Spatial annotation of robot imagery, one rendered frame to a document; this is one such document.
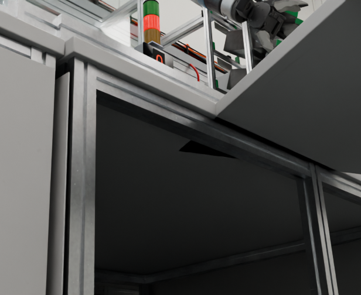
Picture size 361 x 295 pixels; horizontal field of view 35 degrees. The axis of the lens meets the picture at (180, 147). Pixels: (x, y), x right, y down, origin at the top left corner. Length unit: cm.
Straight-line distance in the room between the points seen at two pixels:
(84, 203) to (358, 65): 53
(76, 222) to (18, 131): 15
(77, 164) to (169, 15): 507
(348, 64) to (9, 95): 57
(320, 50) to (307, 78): 10
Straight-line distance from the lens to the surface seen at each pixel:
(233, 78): 205
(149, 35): 171
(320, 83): 108
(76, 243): 84
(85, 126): 91
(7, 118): 84
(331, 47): 98
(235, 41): 210
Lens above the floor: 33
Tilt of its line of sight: 23 degrees up
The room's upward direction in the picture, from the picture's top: 3 degrees counter-clockwise
